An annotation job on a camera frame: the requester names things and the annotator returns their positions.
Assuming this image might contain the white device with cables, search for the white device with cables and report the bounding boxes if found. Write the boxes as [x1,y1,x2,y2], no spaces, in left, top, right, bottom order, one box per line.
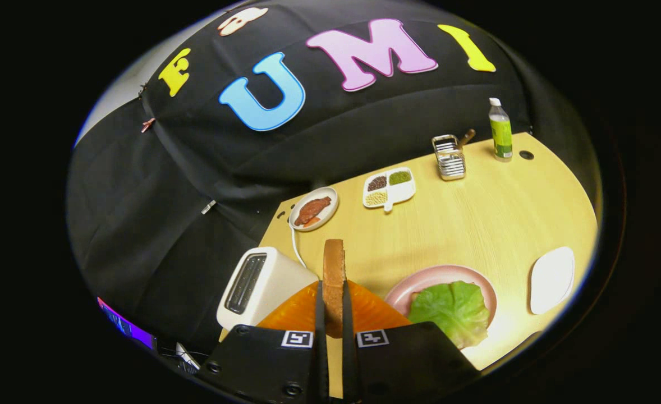
[175,342,201,371]

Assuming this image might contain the green lettuce leaf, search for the green lettuce leaf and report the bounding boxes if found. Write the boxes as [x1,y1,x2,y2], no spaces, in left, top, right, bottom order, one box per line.
[408,281,490,350]

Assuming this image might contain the white divided snack tray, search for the white divided snack tray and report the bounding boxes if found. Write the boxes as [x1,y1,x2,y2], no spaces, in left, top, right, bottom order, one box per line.
[362,167,416,213]

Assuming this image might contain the toasted bread slice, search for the toasted bread slice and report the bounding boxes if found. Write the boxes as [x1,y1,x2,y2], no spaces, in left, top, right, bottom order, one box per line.
[323,239,347,338]

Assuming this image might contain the green label plastic bottle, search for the green label plastic bottle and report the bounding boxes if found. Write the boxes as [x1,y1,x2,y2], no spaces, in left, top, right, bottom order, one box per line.
[488,98,513,162]

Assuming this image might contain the metal wire utensil holder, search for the metal wire utensil holder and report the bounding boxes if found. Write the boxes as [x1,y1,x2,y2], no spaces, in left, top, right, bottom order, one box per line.
[432,134,467,181]

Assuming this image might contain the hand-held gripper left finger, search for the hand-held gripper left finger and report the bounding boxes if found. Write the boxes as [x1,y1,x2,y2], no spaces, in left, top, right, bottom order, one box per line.
[195,281,330,402]

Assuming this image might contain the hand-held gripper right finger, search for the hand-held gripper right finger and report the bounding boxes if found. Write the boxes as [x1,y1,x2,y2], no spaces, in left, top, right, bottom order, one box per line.
[341,281,483,402]

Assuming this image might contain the purple lit screen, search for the purple lit screen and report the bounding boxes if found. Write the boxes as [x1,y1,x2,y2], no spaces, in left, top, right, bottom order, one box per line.
[98,297,157,350]

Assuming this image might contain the pink round plate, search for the pink round plate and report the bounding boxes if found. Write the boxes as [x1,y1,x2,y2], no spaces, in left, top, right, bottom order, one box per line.
[385,265,498,343]

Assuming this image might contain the white oval meat plate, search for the white oval meat plate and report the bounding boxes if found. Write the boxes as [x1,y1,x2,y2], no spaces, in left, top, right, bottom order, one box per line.
[288,187,340,232]

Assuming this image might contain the white toaster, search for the white toaster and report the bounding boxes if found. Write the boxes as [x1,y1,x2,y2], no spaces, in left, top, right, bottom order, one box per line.
[217,246,320,332]

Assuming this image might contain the white toaster cable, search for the white toaster cable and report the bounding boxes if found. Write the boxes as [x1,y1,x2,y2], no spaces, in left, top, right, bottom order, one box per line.
[290,224,307,269]

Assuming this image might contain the reddish brown meat slice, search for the reddish brown meat slice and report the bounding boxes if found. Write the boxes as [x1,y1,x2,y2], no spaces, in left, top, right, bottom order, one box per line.
[294,196,332,227]

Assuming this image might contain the white oblong plate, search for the white oblong plate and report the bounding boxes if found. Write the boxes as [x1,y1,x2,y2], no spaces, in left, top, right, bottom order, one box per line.
[529,246,576,315]

